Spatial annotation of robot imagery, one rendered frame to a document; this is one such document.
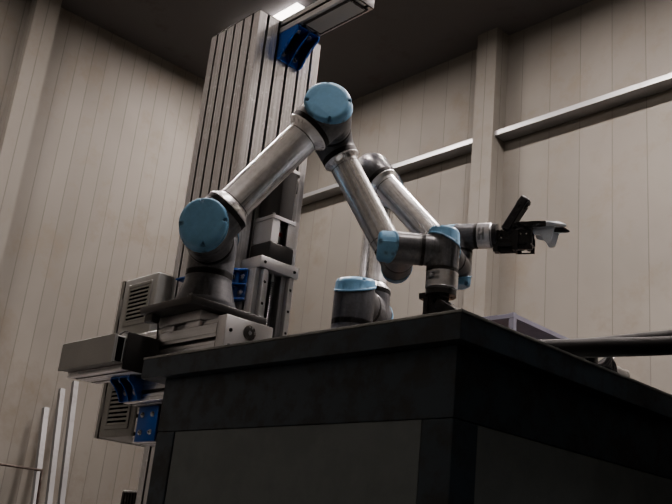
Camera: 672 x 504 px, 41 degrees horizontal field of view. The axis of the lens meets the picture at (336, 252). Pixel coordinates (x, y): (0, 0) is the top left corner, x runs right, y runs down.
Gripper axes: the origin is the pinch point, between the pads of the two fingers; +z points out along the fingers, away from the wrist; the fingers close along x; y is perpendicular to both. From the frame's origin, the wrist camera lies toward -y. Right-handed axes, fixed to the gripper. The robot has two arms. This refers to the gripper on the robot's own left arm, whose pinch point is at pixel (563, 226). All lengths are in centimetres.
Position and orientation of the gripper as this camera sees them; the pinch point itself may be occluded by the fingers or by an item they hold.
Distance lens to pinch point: 264.1
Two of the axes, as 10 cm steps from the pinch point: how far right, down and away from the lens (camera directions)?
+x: -3.6, -2.1, -9.1
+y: -0.5, 9.8, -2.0
